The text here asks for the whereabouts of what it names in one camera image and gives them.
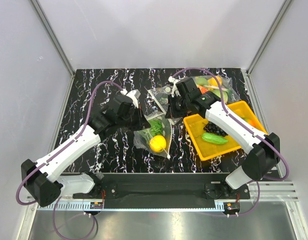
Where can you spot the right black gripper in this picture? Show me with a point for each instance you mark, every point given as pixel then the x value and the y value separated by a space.
pixel 172 113

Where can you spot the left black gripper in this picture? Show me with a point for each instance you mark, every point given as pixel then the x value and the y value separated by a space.
pixel 142 123

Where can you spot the green fake bok choy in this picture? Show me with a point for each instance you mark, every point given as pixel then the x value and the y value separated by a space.
pixel 156 127

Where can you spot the clear zip bag with mushroom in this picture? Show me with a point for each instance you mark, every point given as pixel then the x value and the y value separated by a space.
pixel 160 97

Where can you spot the clear zip bag with lemon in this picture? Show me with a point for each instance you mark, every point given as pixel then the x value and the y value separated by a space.
pixel 142 138

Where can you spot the yellow fake lemon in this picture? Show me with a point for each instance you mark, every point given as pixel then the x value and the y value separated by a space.
pixel 157 143

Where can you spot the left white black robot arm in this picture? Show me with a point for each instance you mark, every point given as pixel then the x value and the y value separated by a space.
pixel 44 179

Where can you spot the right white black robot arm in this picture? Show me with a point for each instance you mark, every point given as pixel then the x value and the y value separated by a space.
pixel 261 149

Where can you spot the black fake grape bunch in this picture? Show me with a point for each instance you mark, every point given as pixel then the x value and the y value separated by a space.
pixel 214 129

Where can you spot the green fake bitter gourd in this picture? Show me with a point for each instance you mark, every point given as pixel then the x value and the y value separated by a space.
pixel 213 139

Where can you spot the left small connector board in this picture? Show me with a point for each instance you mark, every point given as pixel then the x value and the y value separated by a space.
pixel 97 204

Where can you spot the small connector board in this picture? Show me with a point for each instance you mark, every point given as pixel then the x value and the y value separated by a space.
pixel 232 207
pixel 97 204

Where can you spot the right small connector board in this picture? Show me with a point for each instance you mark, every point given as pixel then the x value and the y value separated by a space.
pixel 232 207

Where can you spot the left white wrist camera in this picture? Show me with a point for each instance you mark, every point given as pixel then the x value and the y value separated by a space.
pixel 133 95

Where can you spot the slotted white cable duct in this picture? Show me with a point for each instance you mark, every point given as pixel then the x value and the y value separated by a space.
pixel 111 205

